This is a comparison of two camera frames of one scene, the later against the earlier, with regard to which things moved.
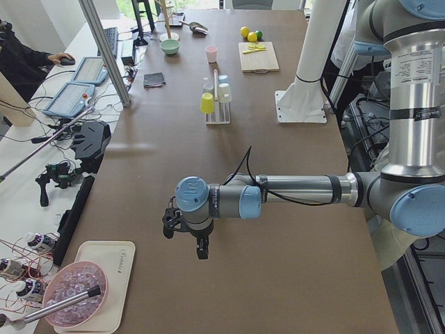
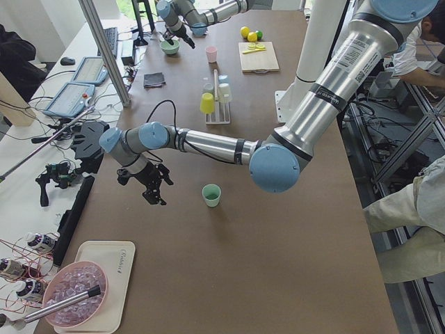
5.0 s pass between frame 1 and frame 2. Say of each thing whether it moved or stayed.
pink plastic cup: stayed
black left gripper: moved
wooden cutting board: stayed
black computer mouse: stayed
